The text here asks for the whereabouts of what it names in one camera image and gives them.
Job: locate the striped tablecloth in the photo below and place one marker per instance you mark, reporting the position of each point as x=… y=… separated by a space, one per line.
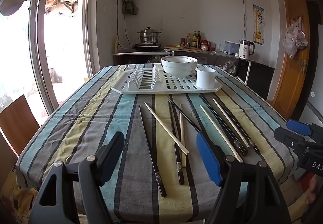
x=75 y=125

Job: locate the grey window frame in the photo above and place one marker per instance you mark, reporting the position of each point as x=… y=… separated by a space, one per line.
x=35 y=37

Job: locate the clear storage box blue lid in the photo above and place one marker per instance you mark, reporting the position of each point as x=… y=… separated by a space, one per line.
x=231 y=48

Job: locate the white plastic dish rack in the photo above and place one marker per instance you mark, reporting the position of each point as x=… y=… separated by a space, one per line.
x=176 y=86

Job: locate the wooden chopstick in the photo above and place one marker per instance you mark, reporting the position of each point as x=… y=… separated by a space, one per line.
x=220 y=133
x=166 y=128
x=231 y=123
x=181 y=125

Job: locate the drinking glass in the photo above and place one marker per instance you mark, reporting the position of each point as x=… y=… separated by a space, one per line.
x=218 y=48

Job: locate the white electric kettle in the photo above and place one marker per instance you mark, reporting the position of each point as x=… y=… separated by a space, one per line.
x=245 y=50

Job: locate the person's right hand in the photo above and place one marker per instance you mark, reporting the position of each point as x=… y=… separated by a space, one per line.
x=315 y=188

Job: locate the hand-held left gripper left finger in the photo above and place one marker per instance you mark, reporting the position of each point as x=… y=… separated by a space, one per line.
x=111 y=158

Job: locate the wooden chair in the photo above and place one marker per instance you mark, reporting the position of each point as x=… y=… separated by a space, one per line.
x=17 y=123

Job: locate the beige power strip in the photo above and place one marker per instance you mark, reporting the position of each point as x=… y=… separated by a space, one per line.
x=116 y=43

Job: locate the hanging plastic bags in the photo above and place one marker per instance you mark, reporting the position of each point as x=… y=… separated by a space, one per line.
x=292 y=37

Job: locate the white cup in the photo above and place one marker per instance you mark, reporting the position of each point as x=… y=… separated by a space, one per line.
x=205 y=79

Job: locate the black cabinet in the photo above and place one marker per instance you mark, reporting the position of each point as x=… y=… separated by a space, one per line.
x=260 y=80

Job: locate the floral ceramic jar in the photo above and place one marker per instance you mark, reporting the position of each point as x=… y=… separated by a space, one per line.
x=204 y=48

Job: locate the steel steamer pot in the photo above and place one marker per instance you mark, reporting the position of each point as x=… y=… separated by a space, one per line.
x=149 y=35

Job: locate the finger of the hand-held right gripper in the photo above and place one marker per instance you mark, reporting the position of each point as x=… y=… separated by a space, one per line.
x=299 y=127
x=286 y=137

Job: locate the black chopstick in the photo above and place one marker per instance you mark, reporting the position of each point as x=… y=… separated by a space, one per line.
x=223 y=125
x=184 y=113
x=176 y=151
x=251 y=143
x=152 y=153

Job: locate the metal shelf unit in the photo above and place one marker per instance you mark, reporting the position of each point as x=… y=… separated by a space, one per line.
x=131 y=55

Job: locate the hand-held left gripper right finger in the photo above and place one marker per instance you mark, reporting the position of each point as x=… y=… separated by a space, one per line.
x=209 y=158

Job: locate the crumpled plastic bag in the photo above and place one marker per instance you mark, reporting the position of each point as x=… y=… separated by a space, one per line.
x=230 y=66

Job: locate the gas stove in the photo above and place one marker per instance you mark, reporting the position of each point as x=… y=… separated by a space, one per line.
x=147 y=47

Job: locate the dark bottle yellow label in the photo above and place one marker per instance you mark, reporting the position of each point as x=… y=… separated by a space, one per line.
x=194 y=40

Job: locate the red lid jar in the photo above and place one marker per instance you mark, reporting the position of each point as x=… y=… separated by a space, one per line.
x=209 y=45
x=204 y=43

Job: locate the clear bottle yellow cap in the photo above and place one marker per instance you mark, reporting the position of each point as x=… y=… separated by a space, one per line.
x=188 y=41

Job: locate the wooden door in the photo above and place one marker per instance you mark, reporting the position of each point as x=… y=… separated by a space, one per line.
x=287 y=75

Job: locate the red sauce jar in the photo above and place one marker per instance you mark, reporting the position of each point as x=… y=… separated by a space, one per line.
x=182 y=42

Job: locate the hanging green cloth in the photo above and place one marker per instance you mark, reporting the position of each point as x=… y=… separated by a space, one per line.
x=129 y=4

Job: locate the dark sauce bottle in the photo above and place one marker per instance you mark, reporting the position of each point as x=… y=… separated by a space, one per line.
x=199 y=40

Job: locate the giraffe height chart poster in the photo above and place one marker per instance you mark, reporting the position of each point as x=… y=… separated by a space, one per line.
x=258 y=25

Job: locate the wooden cutting board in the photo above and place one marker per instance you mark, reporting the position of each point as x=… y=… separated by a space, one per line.
x=186 y=49

